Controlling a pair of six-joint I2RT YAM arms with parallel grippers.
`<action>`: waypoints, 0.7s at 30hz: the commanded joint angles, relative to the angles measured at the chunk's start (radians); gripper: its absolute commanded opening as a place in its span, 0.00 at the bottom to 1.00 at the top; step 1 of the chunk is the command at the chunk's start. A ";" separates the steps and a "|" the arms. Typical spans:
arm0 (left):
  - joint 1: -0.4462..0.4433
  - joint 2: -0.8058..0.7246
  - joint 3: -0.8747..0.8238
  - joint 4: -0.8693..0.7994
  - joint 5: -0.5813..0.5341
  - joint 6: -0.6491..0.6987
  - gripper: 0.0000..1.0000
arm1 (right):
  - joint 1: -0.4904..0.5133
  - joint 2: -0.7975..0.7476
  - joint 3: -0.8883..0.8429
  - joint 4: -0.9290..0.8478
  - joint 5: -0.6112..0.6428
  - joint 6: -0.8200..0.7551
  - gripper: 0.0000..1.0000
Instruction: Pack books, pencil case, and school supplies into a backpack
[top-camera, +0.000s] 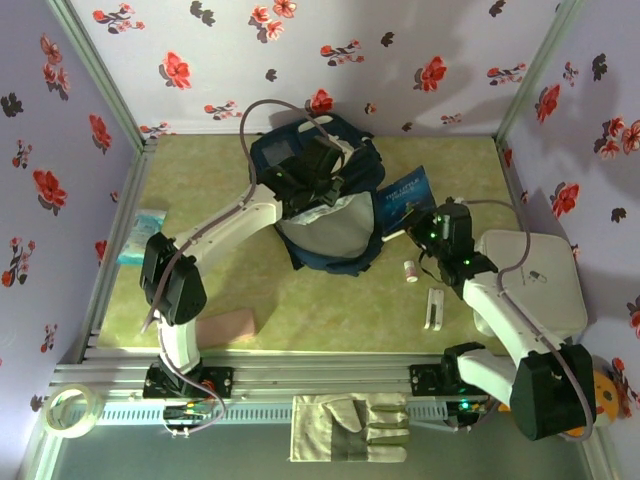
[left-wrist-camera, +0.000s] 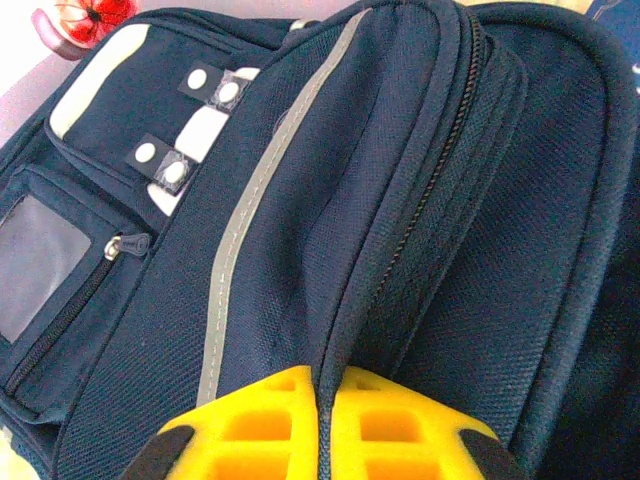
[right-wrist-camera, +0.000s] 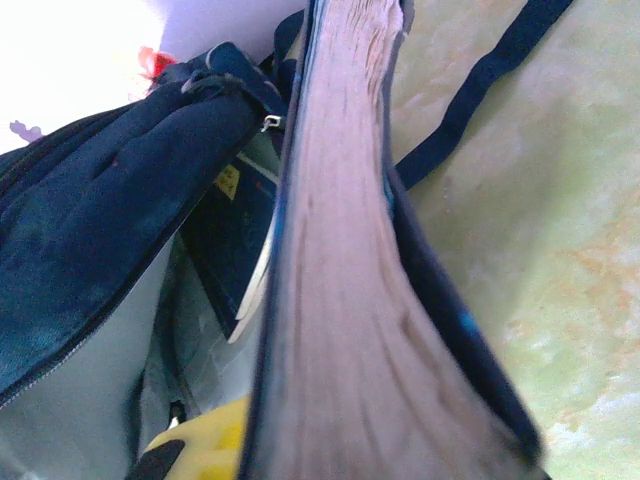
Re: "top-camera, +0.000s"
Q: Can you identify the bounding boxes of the slotted grey cable tray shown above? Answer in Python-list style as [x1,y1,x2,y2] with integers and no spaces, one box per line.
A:
[97,402,451,426]

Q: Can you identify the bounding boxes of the clear tape roll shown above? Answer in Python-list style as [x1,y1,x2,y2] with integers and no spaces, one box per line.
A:
[40,383,104,440]

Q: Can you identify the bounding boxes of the navy blue backpack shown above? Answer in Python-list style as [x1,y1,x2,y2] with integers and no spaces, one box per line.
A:
[248,112,387,277]

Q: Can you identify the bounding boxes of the white stapler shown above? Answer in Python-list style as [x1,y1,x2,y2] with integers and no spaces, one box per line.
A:
[423,287,446,332]

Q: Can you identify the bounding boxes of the left arm grey cable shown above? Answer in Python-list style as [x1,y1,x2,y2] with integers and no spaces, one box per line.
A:
[142,98,346,334]

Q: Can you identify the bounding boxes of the blue tissue pack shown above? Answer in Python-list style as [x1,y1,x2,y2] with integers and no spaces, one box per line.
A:
[117,208,168,265]

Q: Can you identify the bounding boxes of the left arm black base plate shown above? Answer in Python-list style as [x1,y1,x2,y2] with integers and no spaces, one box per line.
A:
[143,366,235,400]

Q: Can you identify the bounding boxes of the small circuit board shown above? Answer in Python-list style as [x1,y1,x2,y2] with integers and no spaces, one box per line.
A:
[163,399,211,439]
[447,398,489,431]

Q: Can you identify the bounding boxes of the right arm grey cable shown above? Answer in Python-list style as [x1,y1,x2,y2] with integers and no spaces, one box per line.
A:
[457,198,596,444]

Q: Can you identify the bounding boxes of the white square storage case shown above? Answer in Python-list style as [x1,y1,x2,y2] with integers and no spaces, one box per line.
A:
[473,228,589,346]

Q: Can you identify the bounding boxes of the aluminium corner post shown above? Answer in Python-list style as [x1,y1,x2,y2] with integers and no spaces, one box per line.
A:
[44,0,151,151]
[494,0,586,144]

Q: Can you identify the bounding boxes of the Little Prince book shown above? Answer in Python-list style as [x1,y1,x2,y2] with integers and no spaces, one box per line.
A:
[375,164,441,244]

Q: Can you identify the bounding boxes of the orange plush toy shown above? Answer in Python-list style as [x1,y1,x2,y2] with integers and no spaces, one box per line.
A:
[497,368,621,442]

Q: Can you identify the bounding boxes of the grey work glove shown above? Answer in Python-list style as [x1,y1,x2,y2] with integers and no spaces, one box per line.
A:
[288,392,412,464]

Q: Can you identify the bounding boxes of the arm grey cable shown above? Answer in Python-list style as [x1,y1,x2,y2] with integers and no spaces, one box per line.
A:
[457,198,596,444]
[142,98,346,334]

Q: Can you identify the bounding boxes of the aluminium frame rail long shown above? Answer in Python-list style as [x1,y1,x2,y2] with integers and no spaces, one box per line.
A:
[49,349,586,401]

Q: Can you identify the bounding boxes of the aluminium side rail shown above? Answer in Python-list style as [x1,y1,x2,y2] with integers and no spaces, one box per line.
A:
[494,137,584,361]
[77,139,159,364]

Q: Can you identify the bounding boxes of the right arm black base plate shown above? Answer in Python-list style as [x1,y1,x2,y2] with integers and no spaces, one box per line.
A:
[408,363,500,397]

